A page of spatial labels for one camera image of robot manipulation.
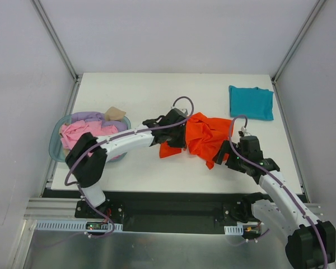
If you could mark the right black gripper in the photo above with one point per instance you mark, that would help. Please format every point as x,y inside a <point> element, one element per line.
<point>225,156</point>

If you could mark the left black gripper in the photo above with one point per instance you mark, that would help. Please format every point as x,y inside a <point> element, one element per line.
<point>178,134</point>

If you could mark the orange t shirt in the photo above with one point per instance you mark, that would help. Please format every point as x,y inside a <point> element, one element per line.
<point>203,137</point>

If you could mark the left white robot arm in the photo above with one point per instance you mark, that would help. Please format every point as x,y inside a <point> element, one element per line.
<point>87,160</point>

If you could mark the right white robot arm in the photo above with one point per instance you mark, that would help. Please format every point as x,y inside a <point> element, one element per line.
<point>309,242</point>

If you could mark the folded teal t shirt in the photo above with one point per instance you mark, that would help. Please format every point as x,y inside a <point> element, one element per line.
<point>254,103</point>

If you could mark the beige t shirt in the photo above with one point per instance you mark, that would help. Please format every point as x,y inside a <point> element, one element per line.
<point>114,113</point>

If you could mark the lavender t shirt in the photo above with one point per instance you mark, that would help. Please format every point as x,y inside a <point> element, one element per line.
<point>98,117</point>

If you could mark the pink t shirt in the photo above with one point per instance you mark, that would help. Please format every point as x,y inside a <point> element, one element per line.
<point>70,134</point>

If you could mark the translucent blue basket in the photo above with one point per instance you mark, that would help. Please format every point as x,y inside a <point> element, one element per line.
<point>56,150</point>

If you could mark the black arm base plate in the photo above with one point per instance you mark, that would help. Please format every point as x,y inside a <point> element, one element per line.
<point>172,224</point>

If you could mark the right white cable duct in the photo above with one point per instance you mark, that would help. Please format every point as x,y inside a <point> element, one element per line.
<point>237,230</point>

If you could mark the white cable duct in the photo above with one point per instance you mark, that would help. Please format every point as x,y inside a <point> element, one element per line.
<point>237,230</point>
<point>65,225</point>

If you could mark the aluminium front rail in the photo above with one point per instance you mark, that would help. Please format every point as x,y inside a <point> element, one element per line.
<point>50,206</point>

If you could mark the left white cable duct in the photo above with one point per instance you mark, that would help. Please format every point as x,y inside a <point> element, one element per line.
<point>65,225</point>

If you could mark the left aluminium frame post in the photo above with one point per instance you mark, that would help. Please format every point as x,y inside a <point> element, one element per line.
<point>49,27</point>

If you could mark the aluminium frame post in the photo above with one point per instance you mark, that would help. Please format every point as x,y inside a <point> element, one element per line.
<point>311,18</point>
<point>49,27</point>

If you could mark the right aluminium frame post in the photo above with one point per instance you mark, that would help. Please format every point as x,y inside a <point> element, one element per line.
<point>311,18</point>

